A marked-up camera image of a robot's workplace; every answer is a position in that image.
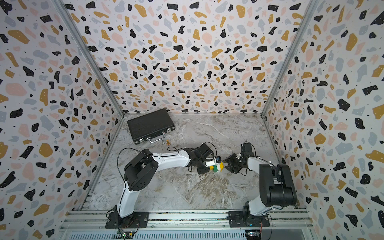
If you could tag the white lego brick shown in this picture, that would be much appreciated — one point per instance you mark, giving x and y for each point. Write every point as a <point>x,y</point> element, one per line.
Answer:
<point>211,163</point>

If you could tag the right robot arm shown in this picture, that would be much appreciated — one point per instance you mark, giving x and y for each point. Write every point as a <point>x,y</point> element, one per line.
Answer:
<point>277,189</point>

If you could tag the small circuit board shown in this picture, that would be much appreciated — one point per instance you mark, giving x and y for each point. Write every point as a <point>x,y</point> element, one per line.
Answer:
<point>123,235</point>

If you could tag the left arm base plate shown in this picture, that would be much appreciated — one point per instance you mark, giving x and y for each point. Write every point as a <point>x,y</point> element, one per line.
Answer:
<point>127,220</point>

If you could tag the black briefcase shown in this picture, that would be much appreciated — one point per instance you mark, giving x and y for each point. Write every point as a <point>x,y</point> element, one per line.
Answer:
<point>150,126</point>

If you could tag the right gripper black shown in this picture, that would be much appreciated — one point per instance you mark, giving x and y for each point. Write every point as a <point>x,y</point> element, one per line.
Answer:
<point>228,160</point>

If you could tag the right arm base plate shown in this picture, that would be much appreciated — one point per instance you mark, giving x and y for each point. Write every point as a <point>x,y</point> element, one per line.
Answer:
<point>247,219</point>

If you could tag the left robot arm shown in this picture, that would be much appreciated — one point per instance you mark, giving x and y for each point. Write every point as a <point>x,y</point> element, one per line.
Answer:
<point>139,172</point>

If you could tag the aluminium front rail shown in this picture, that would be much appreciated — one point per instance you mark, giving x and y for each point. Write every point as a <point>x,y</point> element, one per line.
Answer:
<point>187,220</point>

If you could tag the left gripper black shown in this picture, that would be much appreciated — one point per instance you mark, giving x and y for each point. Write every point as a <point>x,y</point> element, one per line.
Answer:
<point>205,171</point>

